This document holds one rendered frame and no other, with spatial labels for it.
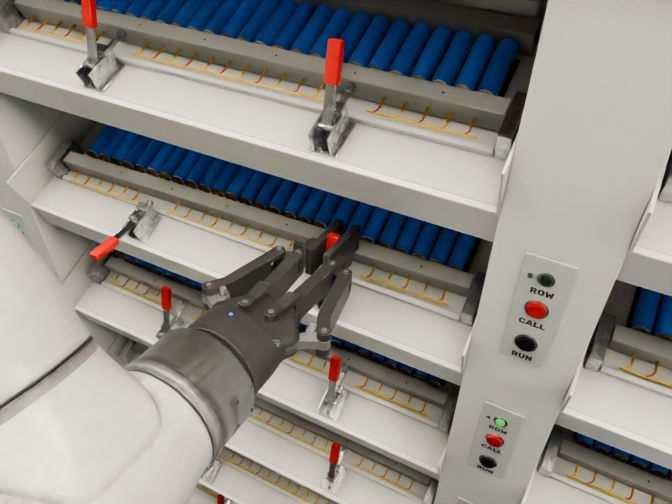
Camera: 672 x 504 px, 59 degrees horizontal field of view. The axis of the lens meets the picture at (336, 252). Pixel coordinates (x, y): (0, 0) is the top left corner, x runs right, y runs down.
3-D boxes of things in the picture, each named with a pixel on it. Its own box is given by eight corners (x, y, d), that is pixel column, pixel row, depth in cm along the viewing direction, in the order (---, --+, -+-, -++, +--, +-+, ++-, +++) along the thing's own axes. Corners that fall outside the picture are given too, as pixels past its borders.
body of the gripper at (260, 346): (172, 384, 50) (237, 322, 57) (258, 425, 47) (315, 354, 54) (164, 314, 46) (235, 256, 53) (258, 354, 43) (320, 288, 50)
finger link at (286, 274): (250, 343, 52) (236, 338, 52) (305, 276, 61) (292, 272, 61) (250, 308, 50) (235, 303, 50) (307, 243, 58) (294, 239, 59)
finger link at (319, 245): (311, 275, 60) (304, 273, 60) (342, 243, 65) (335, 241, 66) (312, 250, 58) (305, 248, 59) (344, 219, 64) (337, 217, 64)
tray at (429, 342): (462, 387, 63) (464, 356, 55) (48, 222, 84) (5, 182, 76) (521, 234, 71) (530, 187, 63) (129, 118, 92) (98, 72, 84)
